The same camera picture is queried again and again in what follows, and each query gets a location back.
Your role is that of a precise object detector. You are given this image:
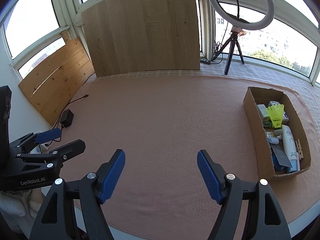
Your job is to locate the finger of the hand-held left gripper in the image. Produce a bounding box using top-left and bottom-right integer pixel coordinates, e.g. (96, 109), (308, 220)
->
(9, 128), (62, 154)
(15, 139), (86, 168)

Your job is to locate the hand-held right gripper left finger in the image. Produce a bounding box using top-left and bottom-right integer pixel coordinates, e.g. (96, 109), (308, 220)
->
(29, 149), (126, 240)

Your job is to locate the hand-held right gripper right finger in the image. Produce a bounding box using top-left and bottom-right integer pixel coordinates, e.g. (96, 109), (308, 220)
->
(197, 149), (292, 240)

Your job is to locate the cardboard box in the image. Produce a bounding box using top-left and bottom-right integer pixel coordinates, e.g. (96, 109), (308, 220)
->
(243, 86), (312, 180)

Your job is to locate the dark grey card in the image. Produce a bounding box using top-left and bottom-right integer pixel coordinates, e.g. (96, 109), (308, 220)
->
(270, 144), (293, 168)

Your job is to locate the light blue power adapter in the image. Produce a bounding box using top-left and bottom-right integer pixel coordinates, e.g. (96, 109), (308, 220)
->
(257, 104), (270, 122)

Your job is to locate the white sunscreen bottle blue cap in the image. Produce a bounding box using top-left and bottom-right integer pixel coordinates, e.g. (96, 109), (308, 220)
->
(281, 124), (300, 173)

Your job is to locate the yellow shuttlecock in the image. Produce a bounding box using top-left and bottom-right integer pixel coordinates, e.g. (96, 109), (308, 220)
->
(266, 104), (285, 135)

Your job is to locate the wooden clothespin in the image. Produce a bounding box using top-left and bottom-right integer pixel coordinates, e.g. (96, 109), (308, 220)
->
(295, 139), (305, 160)

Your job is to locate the white cloth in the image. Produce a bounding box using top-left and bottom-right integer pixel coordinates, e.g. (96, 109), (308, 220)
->
(0, 187), (48, 220)

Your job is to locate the pine plank board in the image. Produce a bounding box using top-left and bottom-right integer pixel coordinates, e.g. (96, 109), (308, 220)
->
(18, 31), (95, 127)

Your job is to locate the black tripod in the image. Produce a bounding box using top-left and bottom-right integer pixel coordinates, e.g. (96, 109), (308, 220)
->
(211, 17), (247, 75)

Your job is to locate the oak wooden board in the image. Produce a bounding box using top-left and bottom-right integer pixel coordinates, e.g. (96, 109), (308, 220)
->
(80, 0), (201, 78)

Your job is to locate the black power brick with cable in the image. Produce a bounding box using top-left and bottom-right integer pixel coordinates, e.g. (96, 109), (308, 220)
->
(51, 94), (90, 130)

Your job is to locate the black cable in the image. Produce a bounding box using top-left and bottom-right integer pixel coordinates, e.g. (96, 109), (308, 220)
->
(211, 22), (229, 64)

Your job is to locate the white ring light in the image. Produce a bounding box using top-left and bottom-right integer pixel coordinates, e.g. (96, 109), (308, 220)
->
(207, 0), (275, 32)

